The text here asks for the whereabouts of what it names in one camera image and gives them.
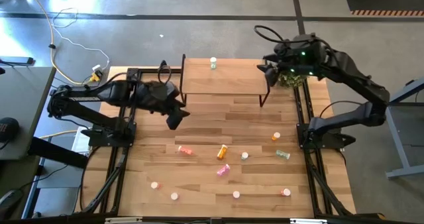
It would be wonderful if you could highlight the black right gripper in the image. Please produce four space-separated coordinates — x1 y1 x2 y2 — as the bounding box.
256 46 299 87

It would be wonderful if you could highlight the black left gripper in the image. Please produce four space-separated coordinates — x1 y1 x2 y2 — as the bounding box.
145 83 191 131

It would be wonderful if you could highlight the small green potted plant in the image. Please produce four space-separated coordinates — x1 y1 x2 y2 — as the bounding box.
278 72 307 88

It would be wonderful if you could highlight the silver metal bar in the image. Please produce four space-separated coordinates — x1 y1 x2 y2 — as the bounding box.
105 217 143 224
290 218 328 224

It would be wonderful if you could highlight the black desk beam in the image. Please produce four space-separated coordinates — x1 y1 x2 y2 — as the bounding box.
28 136 89 169

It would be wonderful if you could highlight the gray desk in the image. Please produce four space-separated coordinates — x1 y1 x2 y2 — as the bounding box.
0 66 56 161

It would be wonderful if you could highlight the blue-gray metal leg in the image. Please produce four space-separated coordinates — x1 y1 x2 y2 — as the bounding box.
21 176 46 220

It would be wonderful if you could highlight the black round object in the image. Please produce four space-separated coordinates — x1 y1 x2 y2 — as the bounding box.
0 117 20 144

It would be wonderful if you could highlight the black flat device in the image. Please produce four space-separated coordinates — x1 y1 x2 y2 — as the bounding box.
0 56 35 67

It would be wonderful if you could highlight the black rounded object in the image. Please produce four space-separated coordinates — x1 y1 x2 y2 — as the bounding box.
0 189 23 220

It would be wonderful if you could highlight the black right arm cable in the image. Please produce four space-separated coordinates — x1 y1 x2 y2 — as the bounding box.
254 25 365 119

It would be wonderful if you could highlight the wooden shelf with black frame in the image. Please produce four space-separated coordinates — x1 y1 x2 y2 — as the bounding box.
179 54 271 108

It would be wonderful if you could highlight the black metal rig frame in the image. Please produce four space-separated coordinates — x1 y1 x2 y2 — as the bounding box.
75 66 387 224

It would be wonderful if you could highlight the thin white cable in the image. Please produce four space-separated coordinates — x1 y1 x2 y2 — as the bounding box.
51 7 111 71

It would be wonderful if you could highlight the yellow cable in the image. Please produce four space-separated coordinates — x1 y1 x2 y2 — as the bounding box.
38 129 79 140

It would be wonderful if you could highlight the blue-gray table frame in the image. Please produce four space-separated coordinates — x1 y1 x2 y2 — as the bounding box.
365 78 424 180

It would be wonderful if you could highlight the cream power cable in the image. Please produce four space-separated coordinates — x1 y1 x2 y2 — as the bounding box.
25 0 100 86

